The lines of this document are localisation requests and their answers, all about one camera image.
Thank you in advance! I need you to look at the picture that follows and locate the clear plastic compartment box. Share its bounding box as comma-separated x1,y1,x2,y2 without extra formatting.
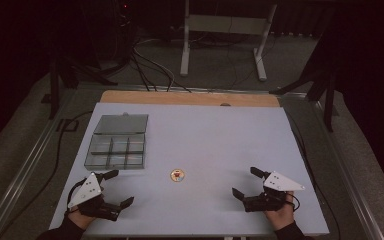
83,113,150,171

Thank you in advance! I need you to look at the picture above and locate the pale grey table mat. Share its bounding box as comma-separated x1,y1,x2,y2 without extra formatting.
48,101,330,238

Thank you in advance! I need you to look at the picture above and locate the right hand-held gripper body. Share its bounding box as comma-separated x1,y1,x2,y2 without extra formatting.
242,170,306,213

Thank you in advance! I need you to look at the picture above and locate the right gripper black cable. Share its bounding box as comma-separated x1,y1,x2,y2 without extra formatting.
291,194,301,213

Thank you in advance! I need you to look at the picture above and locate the long black floor cable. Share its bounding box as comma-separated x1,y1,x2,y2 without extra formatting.
0,109,94,240

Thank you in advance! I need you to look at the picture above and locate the aluminium frame rail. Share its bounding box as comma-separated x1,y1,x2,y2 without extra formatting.
76,82,309,98
0,88,78,240

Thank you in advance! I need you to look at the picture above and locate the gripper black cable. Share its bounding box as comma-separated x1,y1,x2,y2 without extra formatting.
291,194,301,213
65,181,81,214

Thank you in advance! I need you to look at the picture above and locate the person's right hand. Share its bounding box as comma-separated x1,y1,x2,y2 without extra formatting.
264,190,296,232

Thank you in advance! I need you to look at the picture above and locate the bundle of floor cables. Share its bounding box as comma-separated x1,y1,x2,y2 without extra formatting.
129,38,193,94

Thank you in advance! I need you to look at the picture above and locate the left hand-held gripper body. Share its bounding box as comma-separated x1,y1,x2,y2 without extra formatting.
67,171,123,222

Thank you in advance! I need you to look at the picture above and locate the black tripod stand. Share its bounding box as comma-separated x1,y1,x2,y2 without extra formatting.
48,59,119,120
269,6,339,133

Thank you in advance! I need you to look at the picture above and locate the white metal stand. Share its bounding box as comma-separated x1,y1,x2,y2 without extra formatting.
179,0,278,82

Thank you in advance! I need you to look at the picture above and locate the dark equipment rack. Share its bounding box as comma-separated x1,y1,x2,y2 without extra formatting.
79,0,139,69

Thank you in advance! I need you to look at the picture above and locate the person's left hand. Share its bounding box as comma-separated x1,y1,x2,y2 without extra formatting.
66,206,96,231

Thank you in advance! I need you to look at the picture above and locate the small round colourful badge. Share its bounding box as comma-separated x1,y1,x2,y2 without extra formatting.
169,168,186,183

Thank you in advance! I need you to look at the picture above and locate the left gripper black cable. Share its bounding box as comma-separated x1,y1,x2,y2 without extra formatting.
65,181,81,214

